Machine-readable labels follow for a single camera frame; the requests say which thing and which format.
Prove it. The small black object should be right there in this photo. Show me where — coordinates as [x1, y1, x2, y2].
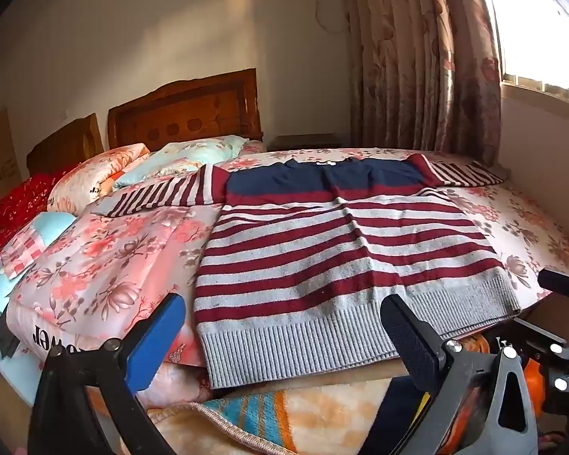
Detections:
[0, 315, 20, 360]

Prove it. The red blanket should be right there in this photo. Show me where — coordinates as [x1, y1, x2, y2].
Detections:
[0, 173, 66, 278]

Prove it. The light blue floral pillow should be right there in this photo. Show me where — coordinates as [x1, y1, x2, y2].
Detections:
[113, 135, 248, 187]

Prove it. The pink checkered cloth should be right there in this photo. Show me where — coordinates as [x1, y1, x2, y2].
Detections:
[0, 222, 47, 279]

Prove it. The orange floral pillow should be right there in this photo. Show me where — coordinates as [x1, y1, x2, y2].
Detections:
[46, 143, 151, 215]

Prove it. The thin wall cable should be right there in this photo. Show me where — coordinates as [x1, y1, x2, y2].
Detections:
[314, 0, 352, 35]

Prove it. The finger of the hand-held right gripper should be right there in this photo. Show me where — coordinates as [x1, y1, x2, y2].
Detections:
[503, 317, 569, 406]
[538, 268, 569, 301]

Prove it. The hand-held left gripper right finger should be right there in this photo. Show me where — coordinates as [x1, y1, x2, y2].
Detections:
[379, 294, 539, 455]

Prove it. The dark wooden nightstand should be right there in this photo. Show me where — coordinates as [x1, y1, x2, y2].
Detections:
[267, 133, 343, 153]

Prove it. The striped knit sweater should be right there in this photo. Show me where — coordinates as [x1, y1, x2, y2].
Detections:
[92, 154, 522, 389]

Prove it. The window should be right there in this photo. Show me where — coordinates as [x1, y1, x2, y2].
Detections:
[478, 0, 569, 104]

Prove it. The carved wooden headboard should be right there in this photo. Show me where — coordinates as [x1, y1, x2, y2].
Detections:
[107, 67, 264, 150]

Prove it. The floral curtain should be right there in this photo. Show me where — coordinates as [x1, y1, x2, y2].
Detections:
[347, 0, 503, 168]

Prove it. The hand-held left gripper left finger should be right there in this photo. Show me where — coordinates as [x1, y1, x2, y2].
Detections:
[26, 292, 187, 455]

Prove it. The orange striped blanket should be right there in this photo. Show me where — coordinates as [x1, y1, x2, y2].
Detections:
[145, 378, 434, 455]

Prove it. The plain wooden headboard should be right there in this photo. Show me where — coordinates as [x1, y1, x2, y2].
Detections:
[26, 113, 105, 176]

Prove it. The floral bedsheet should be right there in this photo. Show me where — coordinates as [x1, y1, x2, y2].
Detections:
[213, 144, 569, 314]

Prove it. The light blue sheet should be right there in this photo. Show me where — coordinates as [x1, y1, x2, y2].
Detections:
[0, 211, 77, 408]

